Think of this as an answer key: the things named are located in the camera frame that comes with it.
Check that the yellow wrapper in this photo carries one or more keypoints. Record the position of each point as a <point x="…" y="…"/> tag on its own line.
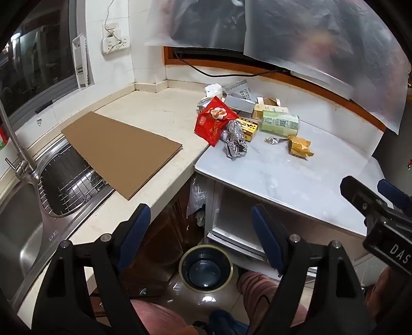
<point x="299" y="147"/>

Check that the silver foil wrapper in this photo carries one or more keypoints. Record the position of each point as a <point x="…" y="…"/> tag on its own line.
<point x="235" y="141"/>

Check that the white wall power socket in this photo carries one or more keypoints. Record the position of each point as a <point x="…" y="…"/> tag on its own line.
<point x="116" y="44"/>

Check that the green cylindrical can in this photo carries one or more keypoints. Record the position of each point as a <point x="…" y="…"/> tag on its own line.
<point x="280" y="122"/>

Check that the person's right leg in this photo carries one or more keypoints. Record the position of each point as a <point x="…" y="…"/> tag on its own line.
<point x="257" y="290"/>

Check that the yellow cream carton box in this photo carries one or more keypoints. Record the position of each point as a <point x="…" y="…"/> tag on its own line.
<point x="267" y="111"/>

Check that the small yellow brown box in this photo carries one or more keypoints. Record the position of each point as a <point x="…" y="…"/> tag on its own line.
<point x="249" y="129"/>

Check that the brown cardboard sheet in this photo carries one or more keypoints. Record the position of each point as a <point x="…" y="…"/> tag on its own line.
<point x="122" y="151"/>

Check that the dark glass window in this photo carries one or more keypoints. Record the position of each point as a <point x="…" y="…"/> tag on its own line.
<point x="35" y="58"/>

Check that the printed paper leaflet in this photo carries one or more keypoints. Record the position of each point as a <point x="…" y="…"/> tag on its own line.
<point x="246" y="90"/>

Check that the clear plastic bag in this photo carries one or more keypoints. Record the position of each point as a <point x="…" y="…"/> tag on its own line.
<point x="194" y="199"/>

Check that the blue slipper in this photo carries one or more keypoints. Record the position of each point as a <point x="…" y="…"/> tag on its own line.
<point x="225" y="323"/>

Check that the person's left leg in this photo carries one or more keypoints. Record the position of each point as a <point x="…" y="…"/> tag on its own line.
<point x="161" y="319"/>

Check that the person's leg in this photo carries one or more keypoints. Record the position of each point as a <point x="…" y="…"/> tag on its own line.
<point x="161" y="319"/>
<point x="257" y="290"/>

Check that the red snack bag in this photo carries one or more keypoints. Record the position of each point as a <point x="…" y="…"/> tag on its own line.
<point x="212" y="124"/>

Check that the steel faucet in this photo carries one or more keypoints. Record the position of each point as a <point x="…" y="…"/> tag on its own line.
<point x="16" y="148"/>

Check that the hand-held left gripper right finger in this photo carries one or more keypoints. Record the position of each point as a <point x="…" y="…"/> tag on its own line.
<point x="267" y="238"/>

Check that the round trash bin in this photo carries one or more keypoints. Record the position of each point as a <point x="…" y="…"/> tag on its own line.
<point x="206" y="273"/>

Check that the stainless steel sink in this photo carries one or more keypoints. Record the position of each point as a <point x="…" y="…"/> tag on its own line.
<point x="19" y="232"/>

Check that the person's right forearm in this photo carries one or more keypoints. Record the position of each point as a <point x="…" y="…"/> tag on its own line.
<point x="386" y="290"/>

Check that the grey box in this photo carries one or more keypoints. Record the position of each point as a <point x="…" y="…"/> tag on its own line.
<point x="239" y="103"/>

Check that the crumpled white paper bag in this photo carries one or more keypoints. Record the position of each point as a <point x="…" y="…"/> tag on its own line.
<point x="213" y="90"/>

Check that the translucent plastic sheet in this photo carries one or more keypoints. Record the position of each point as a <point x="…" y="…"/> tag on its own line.
<point x="322" y="42"/>
<point x="199" y="22"/>

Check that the red green bottle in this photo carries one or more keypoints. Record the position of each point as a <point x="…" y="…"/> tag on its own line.
<point x="3" y="138"/>

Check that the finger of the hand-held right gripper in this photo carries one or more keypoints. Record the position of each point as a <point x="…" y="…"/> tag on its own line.
<point x="391" y="191"/>
<point x="357" y="193"/>

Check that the small silver wrapper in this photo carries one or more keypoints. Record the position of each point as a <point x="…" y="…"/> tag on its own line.
<point x="273" y="140"/>

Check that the wooden cabinet door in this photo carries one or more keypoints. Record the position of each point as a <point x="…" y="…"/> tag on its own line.
<point x="167" y="238"/>

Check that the wooden window frame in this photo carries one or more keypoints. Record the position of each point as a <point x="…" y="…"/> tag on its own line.
<point x="322" y="88"/>

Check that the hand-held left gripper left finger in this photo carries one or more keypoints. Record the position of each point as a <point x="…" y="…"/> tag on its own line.
<point x="136" y="232"/>

